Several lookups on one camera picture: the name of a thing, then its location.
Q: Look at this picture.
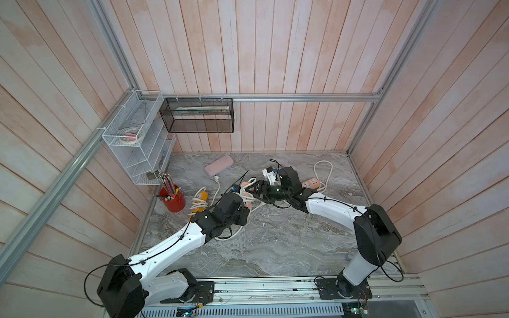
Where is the white cord of front strip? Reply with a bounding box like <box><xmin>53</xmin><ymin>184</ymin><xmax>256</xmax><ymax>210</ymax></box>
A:
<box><xmin>216</xmin><ymin>176</ymin><xmax>267</xmax><ymax>242</ymax></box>

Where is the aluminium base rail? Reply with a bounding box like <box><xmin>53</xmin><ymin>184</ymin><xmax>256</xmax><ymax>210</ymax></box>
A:
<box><xmin>101</xmin><ymin>273</ymin><xmax>430</xmax><ymax>309</ymax></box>

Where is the yellow power strip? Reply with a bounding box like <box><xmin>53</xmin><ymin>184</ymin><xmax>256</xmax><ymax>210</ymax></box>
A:
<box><xmin>190</xmin><ymin>187</ymin><xmax>208</xmax><ymax>213</ymax></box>

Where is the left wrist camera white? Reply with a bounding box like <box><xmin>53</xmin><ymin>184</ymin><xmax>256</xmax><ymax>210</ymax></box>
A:
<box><xmin>229</xmin><ymin>184</ymin><xmax>242</xmax><ymax>194</ymax></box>

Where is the black mesh basket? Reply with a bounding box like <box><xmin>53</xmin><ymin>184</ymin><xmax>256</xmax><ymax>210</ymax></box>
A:
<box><xmin>159</xmin><ymin>97</ymin><xmax>235</xmax><ymax>134</ymax></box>

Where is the red pencil cup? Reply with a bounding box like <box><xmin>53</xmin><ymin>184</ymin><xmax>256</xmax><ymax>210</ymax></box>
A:
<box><xmin>159</xmin><ymin>173</ymin><xmax>186</xmax><ymax>213</ymax></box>

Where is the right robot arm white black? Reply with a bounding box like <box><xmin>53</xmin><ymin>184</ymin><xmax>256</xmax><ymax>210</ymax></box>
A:
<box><xmin>245</xmin><ymin>167</ymin><xmax>402</xmax><ymax>299</ymax></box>

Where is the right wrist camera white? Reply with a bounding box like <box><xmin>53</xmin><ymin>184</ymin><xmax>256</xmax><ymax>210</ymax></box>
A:
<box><xmin>262</xmin><ymin>166</ymin><xmax>279</xmax><ymax>186</ymax></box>

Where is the pink power strip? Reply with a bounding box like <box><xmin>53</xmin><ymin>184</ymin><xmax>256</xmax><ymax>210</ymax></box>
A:
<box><xmin>240</xmin><ymin>182</ymin><xmax>255</xmax><ymax>210</ymax></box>
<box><xmin>302</xmin><ymin>178</ymin><xmax>322</xmax><ymax>189</ymax></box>

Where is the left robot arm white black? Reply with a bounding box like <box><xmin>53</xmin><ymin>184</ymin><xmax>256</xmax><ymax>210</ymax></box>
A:
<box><xmin>97</xmin><ymin>192</ymin><xmax>250</xmax><ymax>317</ymax></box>

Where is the tape roll in rack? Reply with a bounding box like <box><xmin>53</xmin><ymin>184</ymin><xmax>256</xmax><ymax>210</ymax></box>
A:
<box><xmin>118</xmin><ymin>127</ymin><xmax>143</xmax><ymax>145</ymax></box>

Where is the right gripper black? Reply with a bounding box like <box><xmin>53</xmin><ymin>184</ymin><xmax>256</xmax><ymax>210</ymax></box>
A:
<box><xmin>246</xmin><ymin>182</ymin><xmax>292</xmax><ymax>205</ymax></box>

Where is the pink power strip front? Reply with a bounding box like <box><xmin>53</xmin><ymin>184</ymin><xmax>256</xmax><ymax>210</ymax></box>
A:
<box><xmin>240</xmin><ymin>182</ymin><xmax>255</xmax><ymax>210</ymax></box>

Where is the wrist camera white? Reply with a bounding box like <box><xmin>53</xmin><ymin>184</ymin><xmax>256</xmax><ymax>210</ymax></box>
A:
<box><xmin>262</xmin><ymin>166</ymin><xmax>279</xmax><ymax>186</ymax></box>
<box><xmin>229</xmin><ymin>184</ymin><xmax>242</xmax><ymax>194</ymax></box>

